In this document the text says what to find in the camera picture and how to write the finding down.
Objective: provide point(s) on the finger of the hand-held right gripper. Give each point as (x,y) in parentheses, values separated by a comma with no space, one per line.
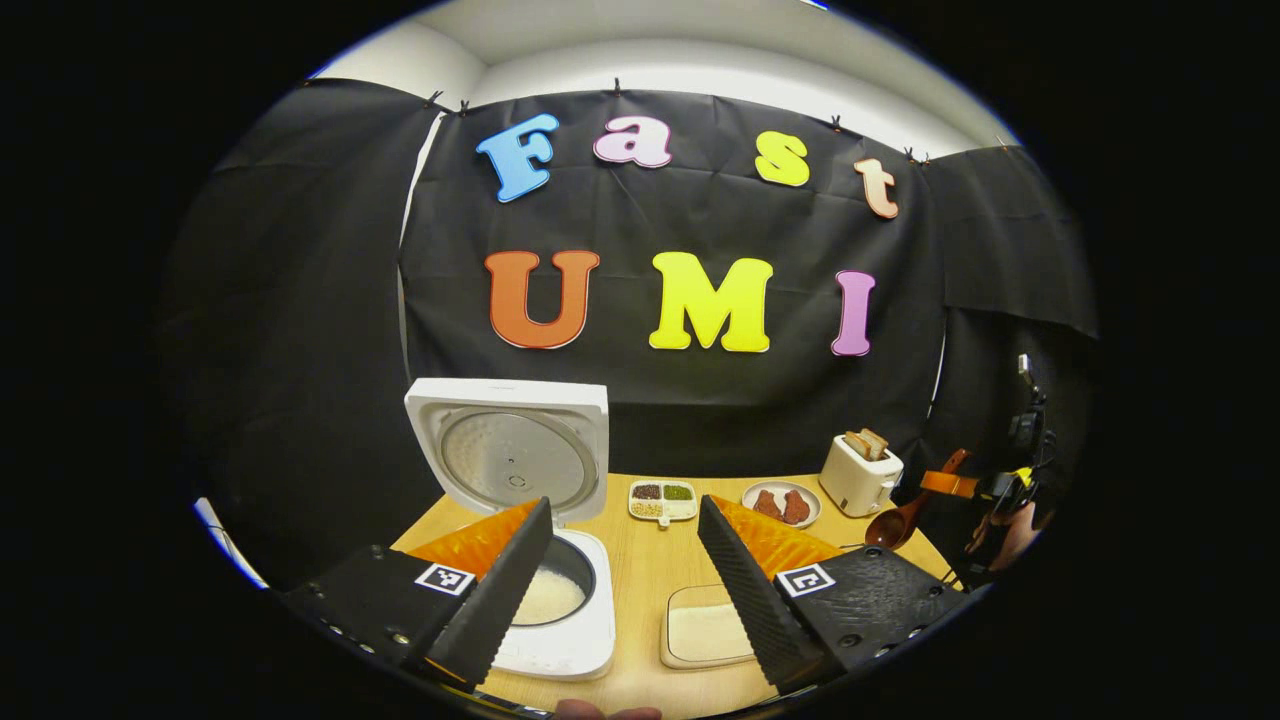
(948,484)

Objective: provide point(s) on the brown wooden spoon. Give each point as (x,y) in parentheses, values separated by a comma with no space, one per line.
(895,525)

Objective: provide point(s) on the brown meat piece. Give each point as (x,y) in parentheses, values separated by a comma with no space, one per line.
(767,503)
(796,506)

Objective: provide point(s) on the white round plate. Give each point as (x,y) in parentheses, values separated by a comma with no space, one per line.
(780,522)

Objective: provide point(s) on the white divided grain dish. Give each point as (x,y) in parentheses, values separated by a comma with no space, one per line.
(662,500)

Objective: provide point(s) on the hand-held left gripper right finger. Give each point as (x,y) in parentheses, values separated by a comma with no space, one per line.
(750,600)

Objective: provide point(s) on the white rice cooker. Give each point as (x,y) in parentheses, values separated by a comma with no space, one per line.
(520,460)

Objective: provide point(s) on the toast bread slice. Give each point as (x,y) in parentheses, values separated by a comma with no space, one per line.
(857,446)
(876,442)

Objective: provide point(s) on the white toaster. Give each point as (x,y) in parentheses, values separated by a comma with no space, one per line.
(855,485)

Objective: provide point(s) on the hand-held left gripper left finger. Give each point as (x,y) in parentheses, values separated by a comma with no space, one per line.
(495,600)

